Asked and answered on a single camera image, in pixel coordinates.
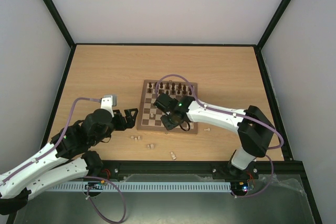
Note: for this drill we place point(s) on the wooden chess board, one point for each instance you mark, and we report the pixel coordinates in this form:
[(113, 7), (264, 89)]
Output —
[(145, 123)]

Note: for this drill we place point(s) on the white slotted cable duct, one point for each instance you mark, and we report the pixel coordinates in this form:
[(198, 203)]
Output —
[(141, 187)]

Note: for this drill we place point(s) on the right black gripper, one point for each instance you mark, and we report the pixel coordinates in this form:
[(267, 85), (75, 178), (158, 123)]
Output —
[(168, 122)]

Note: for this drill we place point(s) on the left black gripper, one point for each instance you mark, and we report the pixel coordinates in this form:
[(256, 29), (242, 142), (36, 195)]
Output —
[(123, 126)]

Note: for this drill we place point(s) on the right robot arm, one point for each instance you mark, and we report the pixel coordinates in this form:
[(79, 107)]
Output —
[(253, 128)]

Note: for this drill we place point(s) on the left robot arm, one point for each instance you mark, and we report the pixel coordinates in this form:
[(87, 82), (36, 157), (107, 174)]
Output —
[(66, 157)]

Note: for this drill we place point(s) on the lying light chess piece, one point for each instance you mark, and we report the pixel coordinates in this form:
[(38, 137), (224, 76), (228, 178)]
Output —
[(173, 156)]

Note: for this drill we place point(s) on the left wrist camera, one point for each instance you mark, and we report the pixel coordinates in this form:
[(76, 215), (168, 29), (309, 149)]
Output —
[(108, 102)]

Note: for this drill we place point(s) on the black aluminium frame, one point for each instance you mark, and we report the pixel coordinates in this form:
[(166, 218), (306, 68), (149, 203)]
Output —
[(288, 167)]

